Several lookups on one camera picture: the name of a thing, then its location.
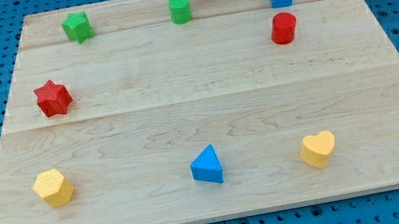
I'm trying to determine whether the blue triangle block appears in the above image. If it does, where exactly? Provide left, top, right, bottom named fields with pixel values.
left=190, top=144, right=224, bottom=183

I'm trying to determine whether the light wooden board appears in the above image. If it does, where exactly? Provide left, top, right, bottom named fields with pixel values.
left=0, top=0, right=399, bottom=224

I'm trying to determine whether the green cylinder block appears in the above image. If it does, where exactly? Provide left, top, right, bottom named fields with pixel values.
left=168, top=0, right=192, bottom=24

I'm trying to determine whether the red cylinder block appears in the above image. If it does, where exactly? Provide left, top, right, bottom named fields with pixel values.
left=271, top=12, right=297, bottom=45

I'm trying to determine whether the yellow heart block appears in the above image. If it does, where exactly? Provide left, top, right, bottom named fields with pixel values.
left=299, top=130, right=336, bottom=168

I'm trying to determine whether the red star block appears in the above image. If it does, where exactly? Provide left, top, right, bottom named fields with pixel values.
left=34, top=80, right=73, bottom=117

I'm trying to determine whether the green star block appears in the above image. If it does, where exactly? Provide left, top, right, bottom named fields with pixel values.
left=62, top=11, right=94, bottom=44

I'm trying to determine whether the yellow hexagon block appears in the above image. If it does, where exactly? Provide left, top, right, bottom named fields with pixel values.
left=32, top=168, right=74, bottom=208

